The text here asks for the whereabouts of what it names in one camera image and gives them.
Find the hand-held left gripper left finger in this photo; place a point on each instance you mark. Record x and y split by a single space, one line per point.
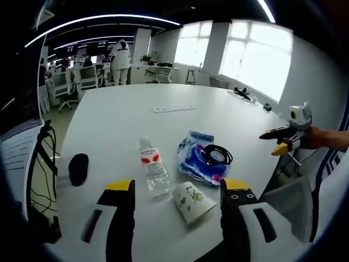
117 218

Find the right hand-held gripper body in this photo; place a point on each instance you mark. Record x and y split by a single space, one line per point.
298 117

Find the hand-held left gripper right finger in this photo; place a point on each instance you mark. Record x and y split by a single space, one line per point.
231 218

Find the white green-printed paper cup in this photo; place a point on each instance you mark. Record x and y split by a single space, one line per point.
193 203

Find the black round fuzzy object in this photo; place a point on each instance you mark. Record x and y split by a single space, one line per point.
78 169

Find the clear plastic water bottle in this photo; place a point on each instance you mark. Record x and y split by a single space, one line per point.
154 166

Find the blue plastic bag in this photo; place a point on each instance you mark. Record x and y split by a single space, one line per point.
191 161

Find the person's right hand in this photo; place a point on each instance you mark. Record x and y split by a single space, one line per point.
313 137

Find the small black round object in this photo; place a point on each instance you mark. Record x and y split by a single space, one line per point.
268 107

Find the black device on table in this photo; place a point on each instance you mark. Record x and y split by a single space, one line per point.
242 91

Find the grey mesh office chair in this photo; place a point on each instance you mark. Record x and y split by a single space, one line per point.
291 202

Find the white table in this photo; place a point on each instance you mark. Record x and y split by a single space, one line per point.
122 122

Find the white office chair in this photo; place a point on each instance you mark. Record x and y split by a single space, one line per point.
90 76
191 76
165 73
64 84

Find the white table socket cover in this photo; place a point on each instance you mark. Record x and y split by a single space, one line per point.
174 109

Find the green potted plant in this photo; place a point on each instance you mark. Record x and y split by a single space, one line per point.
145 58

